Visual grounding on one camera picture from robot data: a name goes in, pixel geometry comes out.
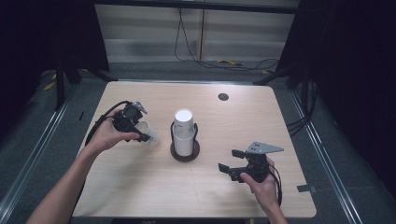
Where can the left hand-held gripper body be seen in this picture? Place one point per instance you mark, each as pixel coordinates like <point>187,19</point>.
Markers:
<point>127,119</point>

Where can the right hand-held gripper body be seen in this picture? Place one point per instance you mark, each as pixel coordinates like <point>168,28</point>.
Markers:
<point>257,166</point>

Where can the white paper cup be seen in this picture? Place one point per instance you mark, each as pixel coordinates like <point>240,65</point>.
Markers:
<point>151,133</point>

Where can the stack of white paper cups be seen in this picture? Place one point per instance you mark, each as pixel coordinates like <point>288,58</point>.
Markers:
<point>183,133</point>

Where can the dark round cup holder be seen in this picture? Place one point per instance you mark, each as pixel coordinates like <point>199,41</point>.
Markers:
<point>183,158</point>

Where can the person's left hand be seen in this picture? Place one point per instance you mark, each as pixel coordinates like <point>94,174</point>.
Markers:
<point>106,135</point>

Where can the person's right hand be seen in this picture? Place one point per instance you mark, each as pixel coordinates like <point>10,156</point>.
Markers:
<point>266,193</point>

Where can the grey tape piece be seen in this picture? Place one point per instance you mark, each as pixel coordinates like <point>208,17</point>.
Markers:
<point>306,188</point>

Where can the dark round table grommet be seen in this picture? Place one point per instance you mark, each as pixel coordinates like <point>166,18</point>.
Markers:
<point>223,96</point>

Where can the black metal stand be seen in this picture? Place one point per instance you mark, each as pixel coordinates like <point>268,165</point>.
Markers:
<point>59,87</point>
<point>274,76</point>

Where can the yellow strip on floor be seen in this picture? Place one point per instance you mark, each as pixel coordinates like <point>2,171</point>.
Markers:
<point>49,85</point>
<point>230,62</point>

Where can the black curtain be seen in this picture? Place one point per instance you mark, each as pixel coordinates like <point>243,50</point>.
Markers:
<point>355,77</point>
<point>37,37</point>

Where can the metal floor rail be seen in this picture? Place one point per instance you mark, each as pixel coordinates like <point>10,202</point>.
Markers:
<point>31,155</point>
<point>323,152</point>

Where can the black frame bar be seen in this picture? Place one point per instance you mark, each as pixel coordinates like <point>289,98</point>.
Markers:
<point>193,6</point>

